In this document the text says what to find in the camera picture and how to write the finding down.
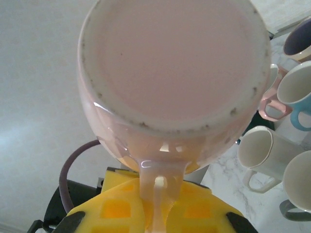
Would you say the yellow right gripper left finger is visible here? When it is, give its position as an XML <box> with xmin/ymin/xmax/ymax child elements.
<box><xmin>57</xmin><ymin>178</ymin><xmax>153</xmax><ymax>233</ymax></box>

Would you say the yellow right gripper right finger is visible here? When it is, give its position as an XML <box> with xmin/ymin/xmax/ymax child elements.
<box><xmin>167</xmin><ymin>181</ymin><xmax>258</xmax><ymax>233</ymax></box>

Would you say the cream white mug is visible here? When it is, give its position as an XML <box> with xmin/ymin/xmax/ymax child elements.
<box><xmin>237</xmin><ymin>125</ymin><xmax>311</xmax><ymax>194</ymax></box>

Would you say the grey mug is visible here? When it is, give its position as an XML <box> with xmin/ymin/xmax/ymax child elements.
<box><xmin>279</xmin><ymin>150</ymin><xmax>311</xmax><ymax>220</ymax></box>

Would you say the tall pale pink mug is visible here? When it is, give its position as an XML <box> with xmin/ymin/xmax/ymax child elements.
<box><xmin>77</xmin><ymin>0</ymin><xmax>273</xmax><ymax>233</ymax></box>

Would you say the pink faceted mug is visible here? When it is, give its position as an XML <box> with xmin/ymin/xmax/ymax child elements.
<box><xmin>259</xmin><ymin>63</ymin><xmax>294</xmax><ymax>122</ymax></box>

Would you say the light blue mug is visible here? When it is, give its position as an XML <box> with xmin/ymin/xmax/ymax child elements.
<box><xmin>276</xmin><ymin>60</ymin><xmax>311</xmax><ymax>132</ymax></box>

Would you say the pink mug purple interior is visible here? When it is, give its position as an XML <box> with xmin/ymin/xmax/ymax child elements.
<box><xmin>283</xmin><ymin>18</ymin><xmax>311</xmax><ymax>64</ymax></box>

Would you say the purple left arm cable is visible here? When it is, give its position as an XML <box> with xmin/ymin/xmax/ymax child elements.
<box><xmin>59</xmin><ymin>139</ymin><xmax>101</xmax><ymax>213</ymax></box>

